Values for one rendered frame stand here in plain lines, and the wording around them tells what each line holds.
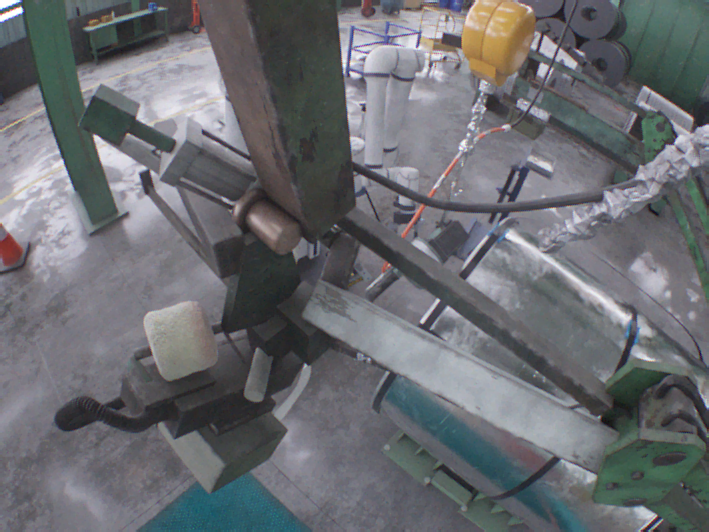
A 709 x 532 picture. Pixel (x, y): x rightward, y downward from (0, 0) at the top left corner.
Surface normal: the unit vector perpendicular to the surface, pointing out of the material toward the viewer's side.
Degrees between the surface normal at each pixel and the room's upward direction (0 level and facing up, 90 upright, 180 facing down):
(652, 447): 90
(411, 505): 0
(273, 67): 90
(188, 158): 90
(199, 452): 55
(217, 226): 3
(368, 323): 40
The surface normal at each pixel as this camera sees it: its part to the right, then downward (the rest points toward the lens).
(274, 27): 0.74, 0.56
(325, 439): 0.11, -0.66
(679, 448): -0.34, 0.68
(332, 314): -0.34, -0.18
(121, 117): 0.33, 0.73
